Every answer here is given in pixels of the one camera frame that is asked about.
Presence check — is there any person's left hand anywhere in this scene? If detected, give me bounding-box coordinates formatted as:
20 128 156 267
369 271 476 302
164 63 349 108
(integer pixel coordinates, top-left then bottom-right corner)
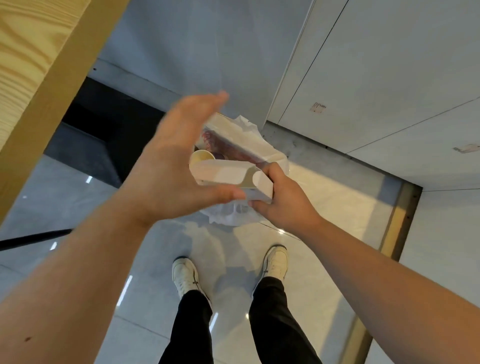
123 91 247 226

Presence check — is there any person's white shoe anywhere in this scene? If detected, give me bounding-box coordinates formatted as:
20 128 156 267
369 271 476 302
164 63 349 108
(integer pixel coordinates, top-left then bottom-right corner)
258 244 290 291
172 256 211 303

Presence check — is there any person's right hand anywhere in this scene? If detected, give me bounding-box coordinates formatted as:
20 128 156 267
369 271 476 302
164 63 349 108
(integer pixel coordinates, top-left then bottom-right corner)
247 162 324 238

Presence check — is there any metal floor threshold strip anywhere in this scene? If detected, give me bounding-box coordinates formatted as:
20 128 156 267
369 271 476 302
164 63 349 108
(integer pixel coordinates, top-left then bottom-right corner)
337 179 423 364

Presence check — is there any person's trouser leg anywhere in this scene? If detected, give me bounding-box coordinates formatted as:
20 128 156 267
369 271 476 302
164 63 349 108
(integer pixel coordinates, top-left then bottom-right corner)
158 289 215 364
248 276 324 364

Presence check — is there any person's right forearm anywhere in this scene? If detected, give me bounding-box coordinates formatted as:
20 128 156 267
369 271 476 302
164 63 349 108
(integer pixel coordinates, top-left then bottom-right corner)
299 219 480 364

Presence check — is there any trash bin with white bag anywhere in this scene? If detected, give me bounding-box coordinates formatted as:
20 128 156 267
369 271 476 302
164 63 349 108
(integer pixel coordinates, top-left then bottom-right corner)
194 113 292 228

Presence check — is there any paper cup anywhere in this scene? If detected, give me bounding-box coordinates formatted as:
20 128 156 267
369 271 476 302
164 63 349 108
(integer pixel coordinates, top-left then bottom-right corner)
189 149 217 169

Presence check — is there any light wooden table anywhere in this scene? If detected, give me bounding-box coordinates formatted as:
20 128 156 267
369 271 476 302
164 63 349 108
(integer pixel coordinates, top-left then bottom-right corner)
0 0 131 226

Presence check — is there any white cardboard box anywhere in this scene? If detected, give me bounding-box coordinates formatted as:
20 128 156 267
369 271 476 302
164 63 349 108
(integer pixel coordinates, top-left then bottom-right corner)
189 159 275 205

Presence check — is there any black rod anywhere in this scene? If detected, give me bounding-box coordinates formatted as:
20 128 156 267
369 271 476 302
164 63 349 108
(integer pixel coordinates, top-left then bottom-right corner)
0 228 74 251

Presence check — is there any person's left trouser leg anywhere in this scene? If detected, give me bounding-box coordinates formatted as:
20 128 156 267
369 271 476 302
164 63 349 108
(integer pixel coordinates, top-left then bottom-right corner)
158 289 215 364

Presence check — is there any person's white left shoe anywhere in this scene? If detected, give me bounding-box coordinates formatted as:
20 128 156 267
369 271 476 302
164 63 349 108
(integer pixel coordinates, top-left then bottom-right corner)
172 256 211 303

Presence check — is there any red food wrapper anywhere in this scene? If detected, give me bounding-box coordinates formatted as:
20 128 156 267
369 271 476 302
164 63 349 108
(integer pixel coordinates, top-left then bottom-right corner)
202 127 265 165

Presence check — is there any person's white right shoe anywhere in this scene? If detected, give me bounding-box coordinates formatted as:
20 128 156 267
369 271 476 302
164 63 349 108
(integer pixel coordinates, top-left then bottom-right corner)
258 244 290 291

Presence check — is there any person's right trouser leg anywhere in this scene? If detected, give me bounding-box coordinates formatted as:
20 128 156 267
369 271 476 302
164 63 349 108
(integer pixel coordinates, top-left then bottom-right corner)
248 276 324 364

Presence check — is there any person's left forearm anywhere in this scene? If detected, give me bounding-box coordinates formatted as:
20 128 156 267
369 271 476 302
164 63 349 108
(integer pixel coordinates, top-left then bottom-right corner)
0 187 151 364

